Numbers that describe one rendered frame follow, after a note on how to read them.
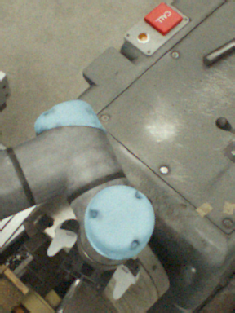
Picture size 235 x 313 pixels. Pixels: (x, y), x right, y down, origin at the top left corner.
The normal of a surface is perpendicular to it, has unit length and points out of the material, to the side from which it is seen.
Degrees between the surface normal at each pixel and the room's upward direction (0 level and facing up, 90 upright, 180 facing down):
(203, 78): 0
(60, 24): 0
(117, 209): 10
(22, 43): 0
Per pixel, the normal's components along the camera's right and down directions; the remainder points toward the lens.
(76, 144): 0.04, -0.23
